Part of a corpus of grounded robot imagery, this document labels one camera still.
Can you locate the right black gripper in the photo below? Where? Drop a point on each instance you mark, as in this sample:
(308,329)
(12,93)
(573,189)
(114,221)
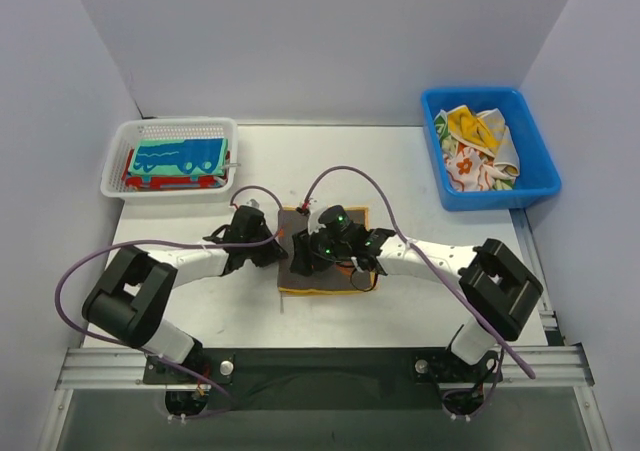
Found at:
(304,253)

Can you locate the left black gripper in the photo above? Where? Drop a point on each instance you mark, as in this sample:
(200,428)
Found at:
(270,253)

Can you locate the grey orange-edged towel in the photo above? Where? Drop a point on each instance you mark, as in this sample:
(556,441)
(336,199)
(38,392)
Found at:
(336,280)

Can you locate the red blue tiger towel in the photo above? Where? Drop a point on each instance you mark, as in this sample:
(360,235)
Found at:
(171,182)

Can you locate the green teal towel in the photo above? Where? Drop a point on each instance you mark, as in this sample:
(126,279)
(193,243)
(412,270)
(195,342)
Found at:
(179,158)

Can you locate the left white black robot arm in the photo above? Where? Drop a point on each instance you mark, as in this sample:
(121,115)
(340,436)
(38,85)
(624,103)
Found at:
(131,296)

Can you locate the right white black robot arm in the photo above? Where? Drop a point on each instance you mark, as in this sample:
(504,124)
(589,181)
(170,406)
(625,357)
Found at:
(499,291)

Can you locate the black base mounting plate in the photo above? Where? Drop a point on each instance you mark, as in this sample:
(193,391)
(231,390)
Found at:
(327,379)

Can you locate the white perforated plastic basket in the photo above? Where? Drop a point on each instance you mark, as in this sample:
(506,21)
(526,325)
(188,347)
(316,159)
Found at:
(131,133)

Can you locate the white patterned towel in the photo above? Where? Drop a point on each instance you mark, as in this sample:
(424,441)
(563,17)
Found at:
(471,170)

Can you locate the blue plastic bin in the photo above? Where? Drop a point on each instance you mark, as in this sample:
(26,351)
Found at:
(538,178)

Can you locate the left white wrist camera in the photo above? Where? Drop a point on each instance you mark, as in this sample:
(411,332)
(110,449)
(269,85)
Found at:
(252,202)

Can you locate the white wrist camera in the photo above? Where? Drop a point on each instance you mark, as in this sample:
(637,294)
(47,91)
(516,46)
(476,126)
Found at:
(252,202)
(313,214)

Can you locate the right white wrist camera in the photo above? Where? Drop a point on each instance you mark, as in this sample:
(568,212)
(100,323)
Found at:
(313,214)

